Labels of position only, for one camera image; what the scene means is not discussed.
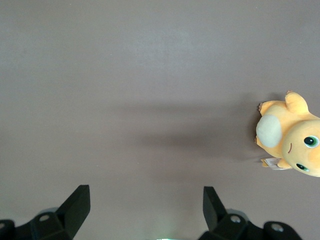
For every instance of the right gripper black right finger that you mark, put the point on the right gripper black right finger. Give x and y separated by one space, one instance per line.
215 215

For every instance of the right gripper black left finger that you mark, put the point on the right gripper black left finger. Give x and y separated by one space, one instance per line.
72 210

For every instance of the orange plush toy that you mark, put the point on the orange plush toy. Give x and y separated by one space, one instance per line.
295 120

